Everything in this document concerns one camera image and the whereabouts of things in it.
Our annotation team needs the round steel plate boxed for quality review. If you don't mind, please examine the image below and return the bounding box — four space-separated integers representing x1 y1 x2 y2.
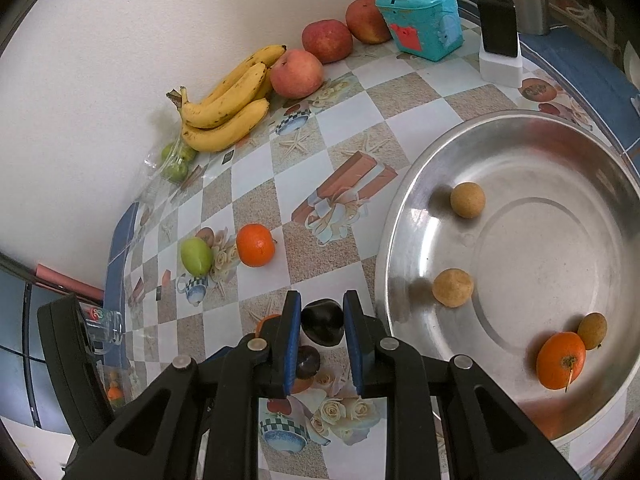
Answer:
374 110 640 443

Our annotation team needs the brown longan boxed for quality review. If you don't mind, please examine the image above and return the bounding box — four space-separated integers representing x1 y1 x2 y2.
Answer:
432 268 475 307
450 182 487 219

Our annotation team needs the brown kiwi bottom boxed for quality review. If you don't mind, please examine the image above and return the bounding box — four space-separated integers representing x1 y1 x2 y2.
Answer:
577 312 608 351

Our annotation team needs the teal plastic box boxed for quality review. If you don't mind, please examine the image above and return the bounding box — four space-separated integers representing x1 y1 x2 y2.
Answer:
376 0 463 62

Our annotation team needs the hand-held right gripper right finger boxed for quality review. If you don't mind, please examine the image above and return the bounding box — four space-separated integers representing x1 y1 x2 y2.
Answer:
342 290 576 480

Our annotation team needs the dark plum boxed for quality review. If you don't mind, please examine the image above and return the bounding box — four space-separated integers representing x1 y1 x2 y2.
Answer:
301 299 345 347
295 346 322 380

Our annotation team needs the checkered printed tablecloth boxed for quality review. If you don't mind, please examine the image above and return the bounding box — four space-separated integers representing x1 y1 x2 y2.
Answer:
100 0 640 480

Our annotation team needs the red apple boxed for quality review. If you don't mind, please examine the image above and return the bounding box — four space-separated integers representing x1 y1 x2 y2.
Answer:
345 0 393 45
270 49 324 99
301 20 354 64

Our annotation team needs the clear glass mug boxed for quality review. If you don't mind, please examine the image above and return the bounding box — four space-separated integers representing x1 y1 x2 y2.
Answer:
82 307 126 358

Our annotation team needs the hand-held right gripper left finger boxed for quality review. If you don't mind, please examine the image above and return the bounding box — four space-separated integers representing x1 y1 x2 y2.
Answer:
75 290 303 480

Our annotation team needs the black power adapter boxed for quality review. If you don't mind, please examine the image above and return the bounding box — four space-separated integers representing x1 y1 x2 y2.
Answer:
475 0 518 58

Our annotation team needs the yellow banana bunch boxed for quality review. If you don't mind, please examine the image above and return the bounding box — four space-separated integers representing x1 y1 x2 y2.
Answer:
166 45 287 153

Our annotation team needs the clear plastic clamshell box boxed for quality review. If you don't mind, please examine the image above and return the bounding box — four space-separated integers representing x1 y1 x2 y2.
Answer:
97 360 136 407

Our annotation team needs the clear plastic fruit pack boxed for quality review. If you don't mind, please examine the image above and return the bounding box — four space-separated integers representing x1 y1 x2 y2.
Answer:
144 137 206 196

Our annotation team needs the green mango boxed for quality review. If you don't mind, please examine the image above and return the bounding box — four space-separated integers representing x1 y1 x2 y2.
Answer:
180 237 213 277

